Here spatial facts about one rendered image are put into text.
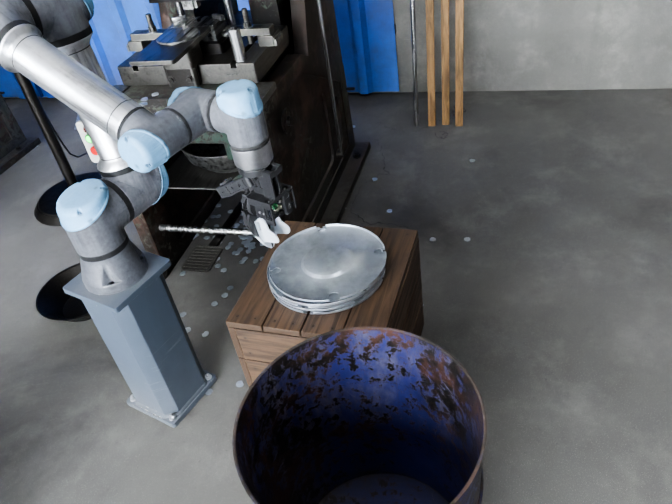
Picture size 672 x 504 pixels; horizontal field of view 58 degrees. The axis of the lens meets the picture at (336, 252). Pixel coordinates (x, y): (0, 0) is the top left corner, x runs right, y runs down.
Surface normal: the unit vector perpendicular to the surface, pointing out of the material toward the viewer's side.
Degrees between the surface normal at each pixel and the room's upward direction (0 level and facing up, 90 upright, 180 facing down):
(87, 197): 8
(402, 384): 88
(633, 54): 90
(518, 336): 0
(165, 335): 90
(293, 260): 0
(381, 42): 90
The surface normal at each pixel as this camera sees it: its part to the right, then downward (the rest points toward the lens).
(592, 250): -0.14, -0.77
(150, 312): 0.85, 0.23
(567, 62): -0.25, 0.63
